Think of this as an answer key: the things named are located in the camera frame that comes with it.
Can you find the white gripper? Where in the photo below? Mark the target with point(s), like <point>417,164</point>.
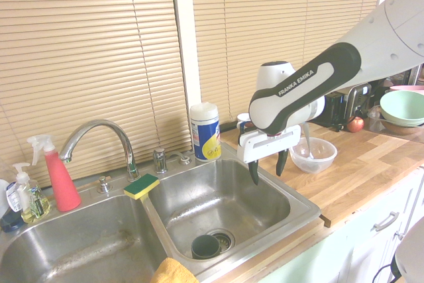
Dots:
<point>265,147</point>

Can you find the white plastic spoon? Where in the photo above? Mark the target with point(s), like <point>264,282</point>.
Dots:
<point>307,137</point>

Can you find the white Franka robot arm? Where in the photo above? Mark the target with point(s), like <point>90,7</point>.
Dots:
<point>298,97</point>

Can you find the stainless steel double sink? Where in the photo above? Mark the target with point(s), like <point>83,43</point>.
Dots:
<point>215,197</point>

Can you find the metal sink drain strainer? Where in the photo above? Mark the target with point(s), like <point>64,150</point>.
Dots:
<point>226,240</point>

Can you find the chrome sink knob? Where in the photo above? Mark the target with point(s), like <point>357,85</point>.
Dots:
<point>104,185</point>

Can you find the clear plastic bowl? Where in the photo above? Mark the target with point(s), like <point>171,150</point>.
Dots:
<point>323,163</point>

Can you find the small white mug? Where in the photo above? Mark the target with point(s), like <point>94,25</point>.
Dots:
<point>243,118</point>

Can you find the disinfecting wipes canister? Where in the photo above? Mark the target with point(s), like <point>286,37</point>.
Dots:
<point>205,130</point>

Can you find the red apple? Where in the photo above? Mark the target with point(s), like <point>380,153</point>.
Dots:
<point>356,124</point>

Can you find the dark green cup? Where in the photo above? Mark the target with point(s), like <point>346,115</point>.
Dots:
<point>203,246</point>

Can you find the black silver toaster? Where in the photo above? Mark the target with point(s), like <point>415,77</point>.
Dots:
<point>354,100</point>

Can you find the clear plastic container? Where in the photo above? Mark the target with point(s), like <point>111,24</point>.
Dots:
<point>374,120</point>

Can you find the pale green cabinet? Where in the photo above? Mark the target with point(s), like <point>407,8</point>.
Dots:
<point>364,253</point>

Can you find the yellow green sponge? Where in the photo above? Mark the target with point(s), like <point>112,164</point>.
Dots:
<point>140,187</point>

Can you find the brown wooden bowl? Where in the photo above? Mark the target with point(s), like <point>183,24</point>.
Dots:
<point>401,130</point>

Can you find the orange cloth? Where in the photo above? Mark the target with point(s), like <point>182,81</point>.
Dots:
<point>172,273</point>

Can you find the pale green bowl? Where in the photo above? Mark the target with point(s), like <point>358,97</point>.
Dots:
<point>404,107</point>

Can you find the wide beige window blind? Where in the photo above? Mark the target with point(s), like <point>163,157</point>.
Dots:
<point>83,47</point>
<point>265,14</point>

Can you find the pink bowl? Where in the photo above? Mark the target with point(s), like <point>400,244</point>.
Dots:
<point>410,88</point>

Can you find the chrome gooseneck faucet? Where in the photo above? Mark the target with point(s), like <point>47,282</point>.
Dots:
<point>99,124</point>

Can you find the red spray bottle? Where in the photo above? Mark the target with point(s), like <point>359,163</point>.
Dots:
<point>63,183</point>

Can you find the yellow hand soap pump bottle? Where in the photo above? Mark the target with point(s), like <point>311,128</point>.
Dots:
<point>33,210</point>

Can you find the white bottle blue label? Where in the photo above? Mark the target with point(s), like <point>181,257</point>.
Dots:
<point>11,200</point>

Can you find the white window frame post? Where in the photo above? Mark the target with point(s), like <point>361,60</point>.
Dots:
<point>185,31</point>

